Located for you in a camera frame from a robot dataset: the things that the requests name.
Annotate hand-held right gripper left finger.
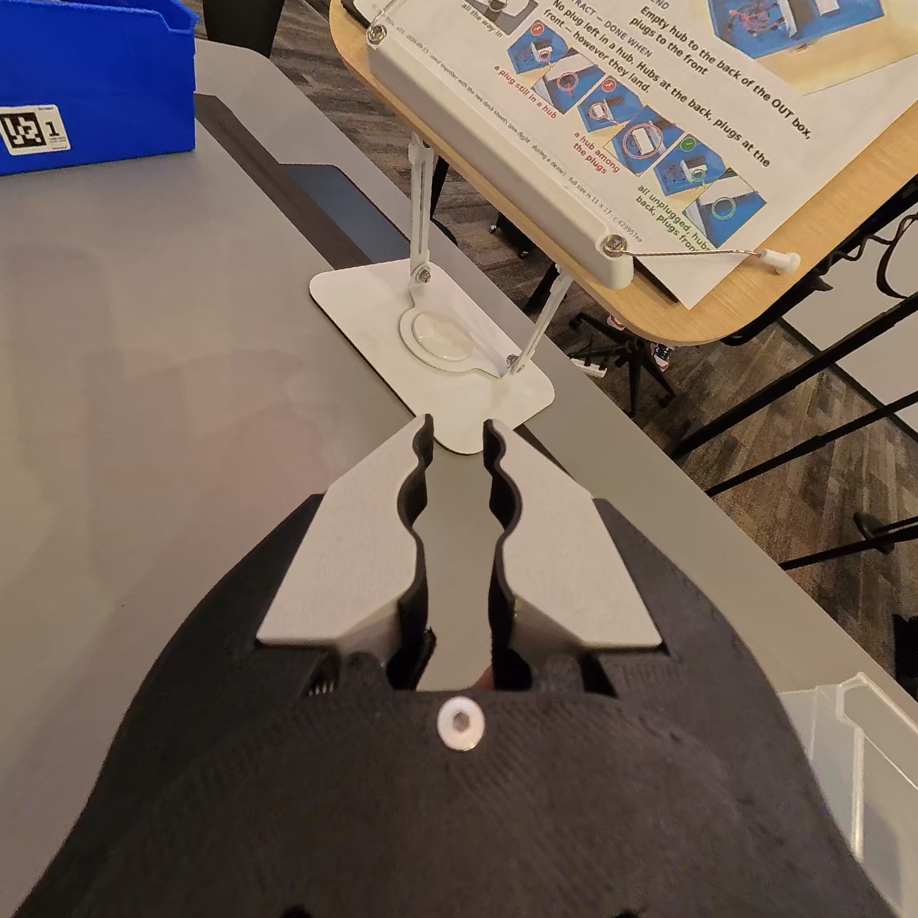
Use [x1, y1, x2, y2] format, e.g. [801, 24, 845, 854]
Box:
[255, 412, 436, 671]

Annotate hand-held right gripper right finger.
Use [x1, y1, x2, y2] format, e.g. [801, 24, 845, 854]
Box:
[482, 418, 663, 668]

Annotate clear plastic organizer box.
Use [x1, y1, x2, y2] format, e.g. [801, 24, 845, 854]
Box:
[778, 670, 918, 918]

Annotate blue plastic bin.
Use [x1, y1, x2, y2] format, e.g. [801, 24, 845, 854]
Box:
[0, 0, 199, 176]

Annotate black pole round foot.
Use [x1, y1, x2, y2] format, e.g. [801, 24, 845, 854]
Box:
[778, 513, 918, 575]

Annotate white sheet panel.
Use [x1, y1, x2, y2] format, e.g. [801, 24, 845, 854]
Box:
[366, 22, 635, 290]

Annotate printed instruction sheet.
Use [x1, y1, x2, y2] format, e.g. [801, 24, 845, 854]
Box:
[355, 0, 918, 311]

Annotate black coiled cord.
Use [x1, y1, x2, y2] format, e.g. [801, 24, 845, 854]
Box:
[874, 211, 918, 298]

